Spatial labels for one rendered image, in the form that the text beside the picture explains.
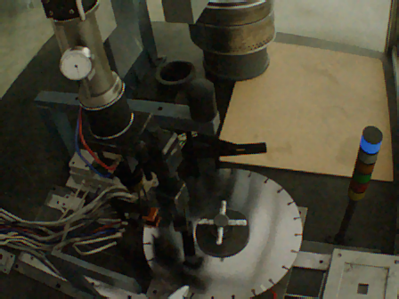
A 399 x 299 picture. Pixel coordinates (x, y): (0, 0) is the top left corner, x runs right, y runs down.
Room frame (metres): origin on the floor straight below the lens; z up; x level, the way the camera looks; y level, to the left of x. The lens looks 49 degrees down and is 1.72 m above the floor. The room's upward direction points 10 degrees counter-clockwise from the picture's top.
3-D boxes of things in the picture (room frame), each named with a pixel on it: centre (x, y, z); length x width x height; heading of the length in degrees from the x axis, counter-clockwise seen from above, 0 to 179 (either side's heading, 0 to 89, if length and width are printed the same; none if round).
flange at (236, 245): (0.43, -0.02, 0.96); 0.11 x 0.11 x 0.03
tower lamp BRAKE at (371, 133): (0.44, -0.32, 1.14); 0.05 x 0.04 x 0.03; 154
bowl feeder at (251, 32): (1.20, -0.19, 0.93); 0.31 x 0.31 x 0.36
